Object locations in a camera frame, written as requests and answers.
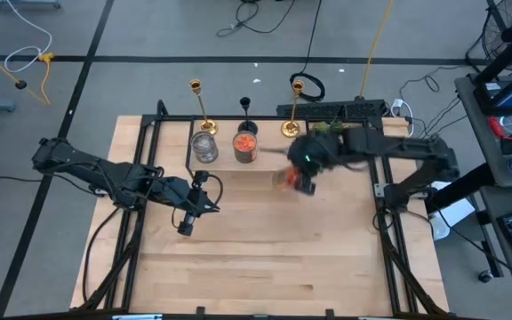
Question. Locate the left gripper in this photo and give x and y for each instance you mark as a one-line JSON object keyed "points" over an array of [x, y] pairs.
{"points": [[185, 195]]}

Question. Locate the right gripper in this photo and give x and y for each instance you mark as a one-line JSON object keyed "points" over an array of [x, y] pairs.
{"points": [[316, 151]]}

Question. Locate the tin can with orange label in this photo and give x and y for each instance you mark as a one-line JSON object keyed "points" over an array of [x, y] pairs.
{"points": [[288, 180], [245, 151]]}

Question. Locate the clear glass jar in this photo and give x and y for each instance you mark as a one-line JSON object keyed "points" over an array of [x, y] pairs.
{"points": [[204, 149]]}

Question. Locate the tall gold candlestick holder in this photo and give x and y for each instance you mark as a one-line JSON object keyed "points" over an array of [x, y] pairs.
{"points": [[209, 126], [290, 129]]}

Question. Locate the tall black candlestick holder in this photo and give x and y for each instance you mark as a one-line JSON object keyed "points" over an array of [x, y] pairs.
{"points": [[248, 128]]}

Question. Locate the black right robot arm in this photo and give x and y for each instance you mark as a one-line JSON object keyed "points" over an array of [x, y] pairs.
{"points": [[398, 144]]}

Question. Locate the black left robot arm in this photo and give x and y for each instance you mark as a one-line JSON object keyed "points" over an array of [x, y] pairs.
{"points": [[105, 173]]}

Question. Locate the green potted plant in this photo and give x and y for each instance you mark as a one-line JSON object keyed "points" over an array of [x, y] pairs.
{"points": [[322, 128]]}

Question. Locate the black perforated strip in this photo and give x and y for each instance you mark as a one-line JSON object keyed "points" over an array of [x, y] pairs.
{"points": [[349, 109]]}

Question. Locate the white box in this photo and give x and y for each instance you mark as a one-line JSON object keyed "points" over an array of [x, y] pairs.
{"points": [[453, 218]]}

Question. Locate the black support pole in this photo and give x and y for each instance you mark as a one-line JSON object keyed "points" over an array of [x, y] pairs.
{"points": [[460, 189]]}

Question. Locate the grey equipment cart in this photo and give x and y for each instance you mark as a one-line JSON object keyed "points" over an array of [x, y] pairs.
{"points": [[474, 115]]}

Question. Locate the grey side desk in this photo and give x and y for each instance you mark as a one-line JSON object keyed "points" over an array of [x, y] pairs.
{"points": [[491, 195]]}

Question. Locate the black caster wheel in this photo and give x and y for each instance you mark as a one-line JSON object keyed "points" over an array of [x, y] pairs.
{"points": [[486, 276]]}

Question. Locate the black stand pole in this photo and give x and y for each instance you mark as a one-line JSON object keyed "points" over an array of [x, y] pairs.
{"points": [[505, 53]]}

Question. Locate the black floor fan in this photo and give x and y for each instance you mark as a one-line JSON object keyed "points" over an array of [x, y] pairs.
{"points": [[505, 18]]}

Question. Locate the black aluminium rig frame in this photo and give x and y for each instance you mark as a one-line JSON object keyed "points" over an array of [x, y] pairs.
{"points": [[176, 117]]}

